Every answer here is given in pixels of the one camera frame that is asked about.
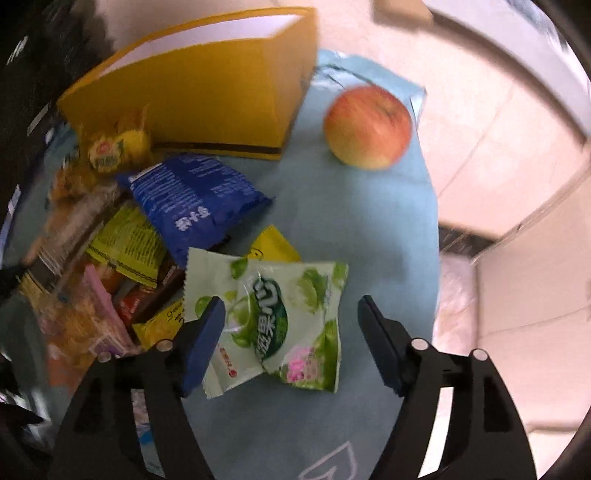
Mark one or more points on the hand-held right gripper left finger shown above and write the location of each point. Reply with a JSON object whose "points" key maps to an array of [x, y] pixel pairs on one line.
{"points": [[207, 341]]}

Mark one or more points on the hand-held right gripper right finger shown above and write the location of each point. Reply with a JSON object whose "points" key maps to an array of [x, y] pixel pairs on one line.
{"points": [[381, 341]]}

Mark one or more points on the brown chocolate bar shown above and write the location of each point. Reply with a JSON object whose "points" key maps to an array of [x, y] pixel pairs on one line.
{"points": [[161, 286]]}

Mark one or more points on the green white snack packet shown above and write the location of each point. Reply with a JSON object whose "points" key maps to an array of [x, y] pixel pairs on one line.
{"points": [[286, 314]]}

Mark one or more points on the lime green snack packet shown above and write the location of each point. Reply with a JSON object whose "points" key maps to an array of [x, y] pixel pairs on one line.
{"points": [[129, 244]]}

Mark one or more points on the blue snack packet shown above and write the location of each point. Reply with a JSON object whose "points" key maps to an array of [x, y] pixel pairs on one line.
{"points": [[194, 203]]}

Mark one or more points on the yellow cardboard box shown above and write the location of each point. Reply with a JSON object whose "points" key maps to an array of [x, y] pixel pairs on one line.
{"points": [[221, 92]]}

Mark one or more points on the yellow script snack packet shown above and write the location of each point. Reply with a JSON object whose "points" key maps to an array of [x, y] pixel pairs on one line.
{"points": [[159, 323]]}

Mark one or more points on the red snack packet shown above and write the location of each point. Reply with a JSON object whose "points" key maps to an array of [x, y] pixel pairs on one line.
{"points": [[131, 307]]}

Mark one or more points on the pink snack packet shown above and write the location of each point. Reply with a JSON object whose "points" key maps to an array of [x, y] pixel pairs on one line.
{"points": [[104, 300]]}

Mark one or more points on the small yellow snack packet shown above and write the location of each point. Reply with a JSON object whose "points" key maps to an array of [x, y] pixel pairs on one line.
{"points": [[272, 244]]}

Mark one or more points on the light blue tablecloth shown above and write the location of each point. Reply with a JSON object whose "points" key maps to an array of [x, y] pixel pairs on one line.
{"points": [[300, 207]]}

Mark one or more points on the yellow lemon candy packet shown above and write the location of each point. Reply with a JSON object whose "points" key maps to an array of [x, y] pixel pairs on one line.
{"points": [[111, 152]]}

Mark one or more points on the red yellow apple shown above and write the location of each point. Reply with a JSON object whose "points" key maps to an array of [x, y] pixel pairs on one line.
{"points": [[367, 127]]}

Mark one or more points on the brown cardboard piece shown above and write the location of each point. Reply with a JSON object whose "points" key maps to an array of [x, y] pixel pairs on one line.
{"points": [[401, 11]]}

